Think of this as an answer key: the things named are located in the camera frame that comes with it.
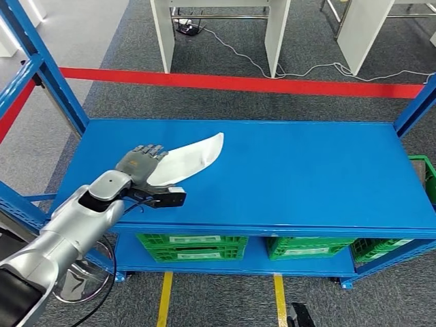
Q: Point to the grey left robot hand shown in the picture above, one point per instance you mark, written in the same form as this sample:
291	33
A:
139	164

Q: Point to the white curved plastic part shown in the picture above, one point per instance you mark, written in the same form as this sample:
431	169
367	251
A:
191	158

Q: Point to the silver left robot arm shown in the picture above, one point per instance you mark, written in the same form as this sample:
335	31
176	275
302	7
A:
78	221

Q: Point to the blue metal shelf rack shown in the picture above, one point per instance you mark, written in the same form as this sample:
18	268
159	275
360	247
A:
290	171

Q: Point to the yellow floor marking tape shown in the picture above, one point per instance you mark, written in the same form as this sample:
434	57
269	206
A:
165	298

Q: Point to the red barrier belt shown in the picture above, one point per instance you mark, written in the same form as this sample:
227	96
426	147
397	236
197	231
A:
13	113
238	83

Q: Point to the white display plinth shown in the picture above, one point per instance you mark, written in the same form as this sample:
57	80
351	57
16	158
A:
5	45

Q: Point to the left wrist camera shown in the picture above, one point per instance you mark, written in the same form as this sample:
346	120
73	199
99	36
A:
170	201

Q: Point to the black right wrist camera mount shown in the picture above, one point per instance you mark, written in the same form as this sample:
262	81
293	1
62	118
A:
301	316

